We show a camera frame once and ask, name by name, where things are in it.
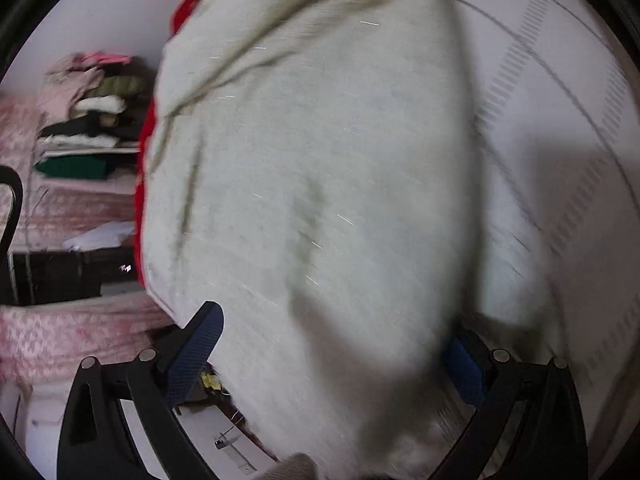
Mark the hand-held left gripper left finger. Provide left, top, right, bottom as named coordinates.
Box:
left=58, top=300, right=224, bottom=480

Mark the black chair backrest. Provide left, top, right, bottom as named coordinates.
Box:
left=0, top=166, right=24, bottom=261

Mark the stack of folded clothes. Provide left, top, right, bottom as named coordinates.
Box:
left=34, top=51, right=153, bottom=181

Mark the pink patterned blanket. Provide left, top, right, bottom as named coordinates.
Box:
left=0, top=91, right=181, bottom=386

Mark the cream white sweater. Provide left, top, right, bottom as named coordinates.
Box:
left=141, top=0, right=483, bottom=480

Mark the white paper sheet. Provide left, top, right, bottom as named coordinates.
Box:
left=62, top=221, right=136, bottom=252

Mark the white patterned bed sheet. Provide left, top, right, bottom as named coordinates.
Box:
left=435, top=0, right=638, bottom=461

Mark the black storage box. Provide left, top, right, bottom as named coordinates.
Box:
left=0, top=247, right=138, bottom=306

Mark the red garment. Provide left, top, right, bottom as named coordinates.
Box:
left=132, top=0, right=211, bottom=291

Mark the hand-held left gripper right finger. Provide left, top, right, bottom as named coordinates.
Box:
left=430, top=327, right=589, bottom=480

